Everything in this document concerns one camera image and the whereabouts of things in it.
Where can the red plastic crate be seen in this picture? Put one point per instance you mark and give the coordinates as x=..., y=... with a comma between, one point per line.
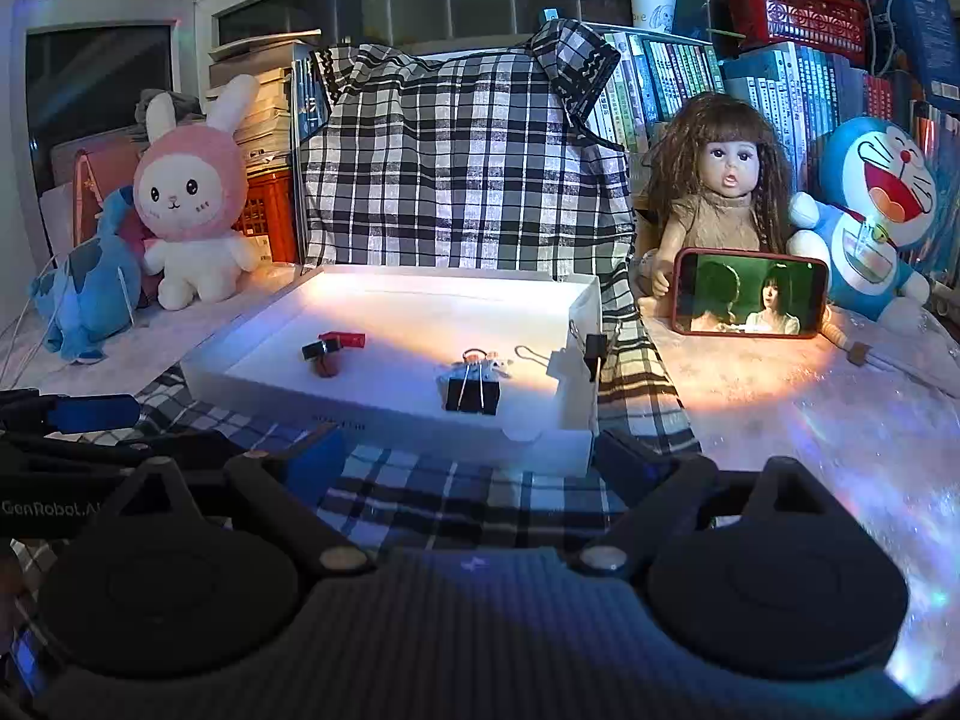
x=270, y=217

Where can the blue robot cat plush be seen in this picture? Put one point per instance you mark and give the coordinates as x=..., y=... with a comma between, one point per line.
x=877, y=187

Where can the red cased smartphone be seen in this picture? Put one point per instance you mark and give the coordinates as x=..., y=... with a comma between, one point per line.
x=750, y=292

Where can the red plastic basket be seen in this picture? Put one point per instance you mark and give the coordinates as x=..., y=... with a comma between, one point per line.
x=795, y=15

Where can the pink bag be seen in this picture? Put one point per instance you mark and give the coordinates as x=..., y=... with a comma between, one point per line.
x=97, y=180

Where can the pink white bunny plush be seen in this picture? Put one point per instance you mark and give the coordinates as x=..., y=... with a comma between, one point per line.
x=187, y=195

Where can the black binder clip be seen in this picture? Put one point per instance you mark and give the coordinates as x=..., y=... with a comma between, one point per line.
x=472, y=394
x=594, y=351

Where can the stack of white books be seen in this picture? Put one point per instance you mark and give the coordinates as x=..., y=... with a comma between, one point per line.
x=255, y=97

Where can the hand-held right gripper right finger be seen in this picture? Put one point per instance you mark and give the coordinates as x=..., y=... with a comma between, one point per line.
x=622, y=461

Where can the upright blue books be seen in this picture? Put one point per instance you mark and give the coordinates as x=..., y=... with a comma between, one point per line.
x=309, y=101

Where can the white cardboard box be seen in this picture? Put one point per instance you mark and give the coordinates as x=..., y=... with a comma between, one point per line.
x=420, y=307

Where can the row of shelf books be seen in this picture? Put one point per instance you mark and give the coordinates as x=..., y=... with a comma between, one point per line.
x=810, y=97

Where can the grey cloth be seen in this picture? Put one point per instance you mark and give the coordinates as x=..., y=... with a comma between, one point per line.
x=169, y=106

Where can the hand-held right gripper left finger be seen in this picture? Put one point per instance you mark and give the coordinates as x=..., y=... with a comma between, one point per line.
x=315, y=461

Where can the brown haired doll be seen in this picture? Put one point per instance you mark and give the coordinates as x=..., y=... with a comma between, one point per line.
x=727, y=165

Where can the blue plush toy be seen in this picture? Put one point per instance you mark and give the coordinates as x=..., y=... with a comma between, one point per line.
x=90, y=285

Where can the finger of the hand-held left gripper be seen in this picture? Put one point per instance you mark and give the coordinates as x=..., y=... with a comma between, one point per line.
x=90, y=451
x=97, y=412

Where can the blue cardboard box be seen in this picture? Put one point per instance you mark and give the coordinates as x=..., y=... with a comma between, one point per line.
x=930, y=30

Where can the black white plaid cloth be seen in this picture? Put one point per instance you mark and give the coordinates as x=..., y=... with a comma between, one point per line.
x=450, y=165

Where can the black round disc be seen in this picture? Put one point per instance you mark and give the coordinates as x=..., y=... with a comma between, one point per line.
x=319, y=352

